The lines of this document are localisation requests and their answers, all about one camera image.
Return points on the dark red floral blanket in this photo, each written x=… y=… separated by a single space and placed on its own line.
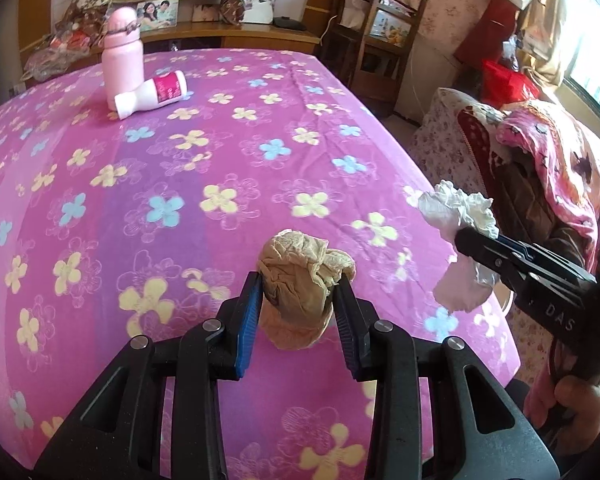
x=480 y=135

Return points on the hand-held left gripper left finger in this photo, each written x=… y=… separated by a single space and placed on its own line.
x=247 y=320

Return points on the white cabinet floral cover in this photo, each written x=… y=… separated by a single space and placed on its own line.
x=445 y=20

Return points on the crumpled clear plastic bag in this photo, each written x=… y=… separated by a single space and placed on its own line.
x=50 y=60

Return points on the brown padded jacket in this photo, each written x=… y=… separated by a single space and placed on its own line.
x=530 y=200

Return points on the beige curtain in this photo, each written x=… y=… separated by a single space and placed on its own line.
x=550 y=20

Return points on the dark red box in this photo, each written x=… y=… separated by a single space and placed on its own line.
x=495 y=25

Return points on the couple photo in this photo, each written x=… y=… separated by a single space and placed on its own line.
x=157 y=14

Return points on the person's right hand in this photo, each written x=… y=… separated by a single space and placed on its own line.
x=590 y=410

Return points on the small photo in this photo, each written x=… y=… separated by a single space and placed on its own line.
x=205 y=12

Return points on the floral covered sofa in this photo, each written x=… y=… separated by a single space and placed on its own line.
x=445 y=145

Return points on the beige paper ball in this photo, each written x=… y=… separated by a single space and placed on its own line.
x=300 y=280

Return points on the black box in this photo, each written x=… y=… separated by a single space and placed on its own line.
x=287 y=22

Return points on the white tissue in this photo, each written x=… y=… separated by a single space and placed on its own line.
x=455 y=210

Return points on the wooden headboard shelf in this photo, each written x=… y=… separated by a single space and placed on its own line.
x=260 y=35

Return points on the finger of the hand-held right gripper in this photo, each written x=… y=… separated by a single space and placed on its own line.
x=555 y=262
x=485 y=252

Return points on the wedding photo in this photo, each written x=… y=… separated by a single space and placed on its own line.
x=257 y=7

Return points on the white bottle pink label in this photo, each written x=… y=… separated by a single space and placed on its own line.
x=155 y=92

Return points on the pink floral bed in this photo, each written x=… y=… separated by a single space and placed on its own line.
x=180 y=170

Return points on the red plastic bag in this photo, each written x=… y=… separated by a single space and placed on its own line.
x=505 y=85

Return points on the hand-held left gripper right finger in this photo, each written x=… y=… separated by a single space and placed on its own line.
x=347 y=320

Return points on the wooden chair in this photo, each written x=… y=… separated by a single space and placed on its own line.
x=375 y=55

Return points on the pink printed blanket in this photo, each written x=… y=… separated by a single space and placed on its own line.
x=555 y=160

